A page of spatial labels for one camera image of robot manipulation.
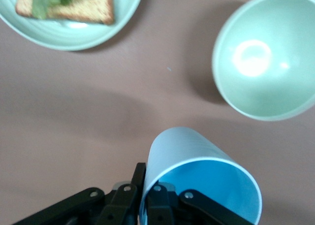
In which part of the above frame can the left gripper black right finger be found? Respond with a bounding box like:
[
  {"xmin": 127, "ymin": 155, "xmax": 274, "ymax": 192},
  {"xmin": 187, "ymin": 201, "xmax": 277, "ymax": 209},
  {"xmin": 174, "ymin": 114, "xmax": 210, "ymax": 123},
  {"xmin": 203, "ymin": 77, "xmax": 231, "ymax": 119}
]
[{"xmin": 147, "ymin": 182, "xmax": 251, "ymax": 225}]

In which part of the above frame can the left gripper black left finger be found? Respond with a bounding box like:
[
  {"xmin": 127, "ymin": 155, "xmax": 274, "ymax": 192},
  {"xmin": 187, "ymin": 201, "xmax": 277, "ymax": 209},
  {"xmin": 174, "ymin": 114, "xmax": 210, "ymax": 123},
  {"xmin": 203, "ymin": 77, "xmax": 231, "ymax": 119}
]
[{"xmin": 12, "ymin": 162, "xmax": 147, "ymax": 225}]

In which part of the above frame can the blue plastic cup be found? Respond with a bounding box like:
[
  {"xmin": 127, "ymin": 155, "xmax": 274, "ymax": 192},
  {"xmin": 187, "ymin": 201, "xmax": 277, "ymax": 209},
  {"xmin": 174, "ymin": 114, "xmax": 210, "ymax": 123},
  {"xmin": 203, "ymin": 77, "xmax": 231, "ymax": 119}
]
[{"xmin": 139, "ymin": 126, "xmax": 263, "ymax": 225}]

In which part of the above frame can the pale green bowl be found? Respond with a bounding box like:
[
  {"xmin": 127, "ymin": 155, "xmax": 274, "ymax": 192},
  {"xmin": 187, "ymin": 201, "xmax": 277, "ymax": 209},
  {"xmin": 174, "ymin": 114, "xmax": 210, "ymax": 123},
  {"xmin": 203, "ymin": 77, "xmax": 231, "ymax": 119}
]
[{"xmin": 211, "ymin": 0, "xmax": 315, "ymax": 122}]

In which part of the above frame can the pale green plate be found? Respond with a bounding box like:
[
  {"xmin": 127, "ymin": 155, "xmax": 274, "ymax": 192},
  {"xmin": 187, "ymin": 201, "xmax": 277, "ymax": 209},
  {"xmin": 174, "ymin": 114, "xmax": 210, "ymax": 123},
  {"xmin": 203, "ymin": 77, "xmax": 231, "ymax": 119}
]
[{"xmin": 0, "ymin": 0, "xmax": 145, "ymax": 51}]

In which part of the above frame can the toast slice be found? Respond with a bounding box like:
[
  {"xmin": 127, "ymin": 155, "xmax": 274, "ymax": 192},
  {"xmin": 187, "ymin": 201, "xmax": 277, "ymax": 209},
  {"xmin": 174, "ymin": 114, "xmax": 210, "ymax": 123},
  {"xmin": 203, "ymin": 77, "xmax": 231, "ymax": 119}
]
[{"xmin": 15, "ymin": 0, "xmax": 115, "ymax": 26}]

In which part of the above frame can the green lettuce leaf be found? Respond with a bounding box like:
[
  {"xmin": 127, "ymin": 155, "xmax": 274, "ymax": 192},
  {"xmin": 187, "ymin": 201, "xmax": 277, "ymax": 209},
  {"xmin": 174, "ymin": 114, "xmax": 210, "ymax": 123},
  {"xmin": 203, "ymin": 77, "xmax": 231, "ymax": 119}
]
[{"xmin": 31, "ymin": 0, "xmax": 77, "ymax": 20}]

